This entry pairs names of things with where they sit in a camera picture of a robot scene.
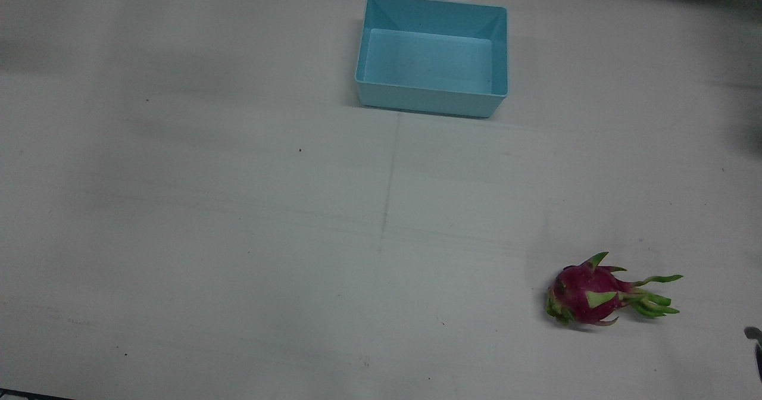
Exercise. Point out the red green dragon fruit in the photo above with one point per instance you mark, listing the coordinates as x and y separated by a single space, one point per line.
586 296

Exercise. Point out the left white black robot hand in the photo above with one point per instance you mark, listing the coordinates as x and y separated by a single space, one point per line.
758 352

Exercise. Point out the light blue plastic bin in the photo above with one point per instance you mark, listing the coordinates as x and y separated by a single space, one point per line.
428 61

